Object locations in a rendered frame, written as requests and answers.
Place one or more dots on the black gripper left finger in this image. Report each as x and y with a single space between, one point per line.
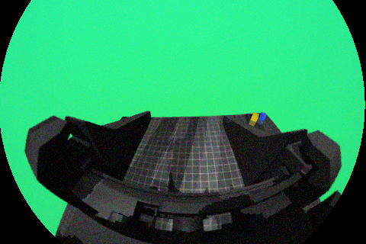
116 143

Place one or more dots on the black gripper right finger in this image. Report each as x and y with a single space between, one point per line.
255 150

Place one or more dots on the blue block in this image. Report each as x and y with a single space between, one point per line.
262 116

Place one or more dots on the yellow block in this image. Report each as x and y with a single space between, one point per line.
254 117

